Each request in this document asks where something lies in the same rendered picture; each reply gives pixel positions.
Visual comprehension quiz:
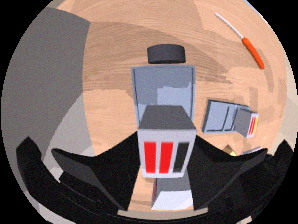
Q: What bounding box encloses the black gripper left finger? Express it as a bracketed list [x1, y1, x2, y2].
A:
[51, 131, 141, 212]

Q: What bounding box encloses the dark grey cylinder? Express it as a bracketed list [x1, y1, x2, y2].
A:
[148, 44, 186, 64]

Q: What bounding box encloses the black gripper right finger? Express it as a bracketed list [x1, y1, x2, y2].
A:
[186, 135, 269, 210]

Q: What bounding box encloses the grey flat panel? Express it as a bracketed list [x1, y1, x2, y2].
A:
[0, 7, 96, 224]

